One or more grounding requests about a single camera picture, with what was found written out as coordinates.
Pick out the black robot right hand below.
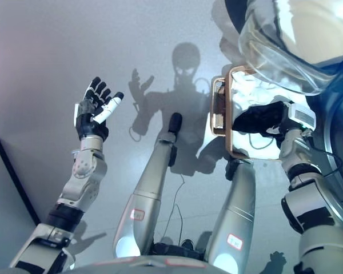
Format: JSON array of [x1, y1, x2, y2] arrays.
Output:
[[270, 99, 317, 143]]

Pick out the thin cable on floor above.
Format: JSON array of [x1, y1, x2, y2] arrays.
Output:
[[169, 173, 187, 247]]

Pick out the dark grey washing machine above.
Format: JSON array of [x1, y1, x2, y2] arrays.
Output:
[[302, 57, 343, 229]]

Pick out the brown laundry basket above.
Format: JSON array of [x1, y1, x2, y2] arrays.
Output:
[[224, 65, 284, 162]]

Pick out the grey robot torso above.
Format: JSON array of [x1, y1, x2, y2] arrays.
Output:
[[54, 251, 275, 274]]

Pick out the black baseboard strip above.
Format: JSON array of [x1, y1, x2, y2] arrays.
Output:
[[0, 137, 41, 227]]

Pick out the white clothes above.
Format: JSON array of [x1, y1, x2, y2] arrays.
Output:
[[230, 70, 307, 160]]

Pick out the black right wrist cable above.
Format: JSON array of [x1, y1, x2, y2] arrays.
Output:
[[302, 128, 343, 175]]

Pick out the silver robot leg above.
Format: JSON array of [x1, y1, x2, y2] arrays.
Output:
[[204, 158, 257, 271], [112, 131, 178, 259]]

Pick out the silver robot right leg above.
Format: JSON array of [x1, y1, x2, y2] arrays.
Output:
[[204, 158, 257, 271]]

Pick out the round washing machine door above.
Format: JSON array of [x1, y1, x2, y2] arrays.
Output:
[[214, 0, 343, 96]]

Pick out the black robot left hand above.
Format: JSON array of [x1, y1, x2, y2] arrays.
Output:
[[74, 76, 125, 141]]

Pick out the silver robot left leg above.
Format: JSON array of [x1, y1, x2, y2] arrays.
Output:
[[112, 131, 178, 259]]

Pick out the black garment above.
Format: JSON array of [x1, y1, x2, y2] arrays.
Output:
[[233, 100, 289, 138]]

